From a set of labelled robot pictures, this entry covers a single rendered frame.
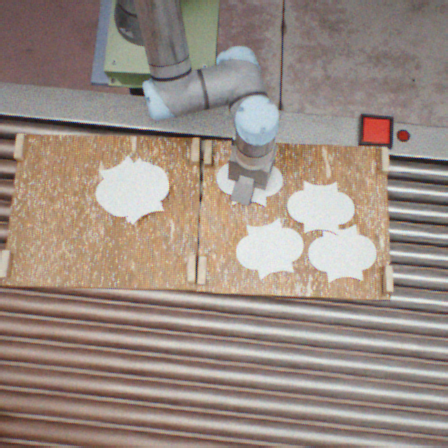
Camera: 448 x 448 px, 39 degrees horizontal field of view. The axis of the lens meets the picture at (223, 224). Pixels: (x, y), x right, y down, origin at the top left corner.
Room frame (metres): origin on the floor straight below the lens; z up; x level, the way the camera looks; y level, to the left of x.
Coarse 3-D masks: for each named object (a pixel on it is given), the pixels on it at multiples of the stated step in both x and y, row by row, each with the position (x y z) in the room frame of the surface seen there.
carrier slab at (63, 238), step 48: (48, 144) 0.58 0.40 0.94; (96, 144) 0.59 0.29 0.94; (144, 144) 0.59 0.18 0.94; (48, 192) 0.47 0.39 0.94; (192, 192) 0.48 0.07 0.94; (48, 240) 0.36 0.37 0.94; (96, 240) 0.36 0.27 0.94; (144, 240) 0.36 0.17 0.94; (192, 240) 0.37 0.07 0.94; (96, 288) 0.26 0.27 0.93; (144, 288) 0.26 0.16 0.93; (192, 288) 0.26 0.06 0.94
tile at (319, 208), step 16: (304, 192) 0.48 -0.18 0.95; (320, 192) 0.48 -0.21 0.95; (336, 192) 0.48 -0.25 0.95; (288, 208) 0.44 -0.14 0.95; (304, 208) 0.44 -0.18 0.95; (320, 208) 0.44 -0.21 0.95; (336, 208) 0.44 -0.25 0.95; (352, 208) 0.44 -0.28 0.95; (304, 224) 0.40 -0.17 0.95; (320, 224) 0.40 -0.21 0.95; (336, 224) 0.40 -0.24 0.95
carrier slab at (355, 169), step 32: (224, 160) 0.55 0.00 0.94; (288, 160) 0.56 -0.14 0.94; (320, 160) 0.56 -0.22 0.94; (352, 160) 0.56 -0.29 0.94; (288, 192) 0.48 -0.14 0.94; (352, 192) 0.48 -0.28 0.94; (384, 192) 0.48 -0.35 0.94; (224, 224) 0.40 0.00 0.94; (256, 224) 0.40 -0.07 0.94; (288, 224) 0.41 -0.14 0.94; (352, 224) 0.41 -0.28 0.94; (384, 224) 0.41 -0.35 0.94; (224, 256) 0.33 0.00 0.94; (384, 256) 0.34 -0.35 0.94; (224, 288) 0.26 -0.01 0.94; (256, 288) 0.26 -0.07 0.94; (288, 288) 0.27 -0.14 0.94; (320, 288) 0.27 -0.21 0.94; (352, 288) 0.27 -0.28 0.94
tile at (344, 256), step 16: (320, 240) 0.37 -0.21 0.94; (336, 240) 0.37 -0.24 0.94; (352, 240) 0.37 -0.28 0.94; (368, 240) 0.37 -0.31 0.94; (320, 256) 0.33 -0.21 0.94; (336, 256) 0.33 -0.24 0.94; (352, 256) 0.34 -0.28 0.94; (368, 256) 0.34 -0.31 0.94; (336, 272) 0.30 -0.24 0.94; (352, 272) 0.30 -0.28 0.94
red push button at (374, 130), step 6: (366, 120) 0.66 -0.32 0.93; (372, 120) 0.66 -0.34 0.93; (378, 120) 0.66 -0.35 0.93; (384, 120) 0.66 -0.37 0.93; (366, 126) 0.65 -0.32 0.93; (372, 126) 0.65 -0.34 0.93; (378, 126) 0.65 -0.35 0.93; (384, 126) 0.65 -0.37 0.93; (366, 132) 0.63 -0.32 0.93; (372, 132) 0.63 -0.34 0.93; (378, 132) 0.63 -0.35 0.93; (384, 132) 0.63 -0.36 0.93; (366, 138) 0.62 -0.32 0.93; (372, 138) 0.62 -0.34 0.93; (378, 138) 0.62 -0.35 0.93; (384, 138) 0.62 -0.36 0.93
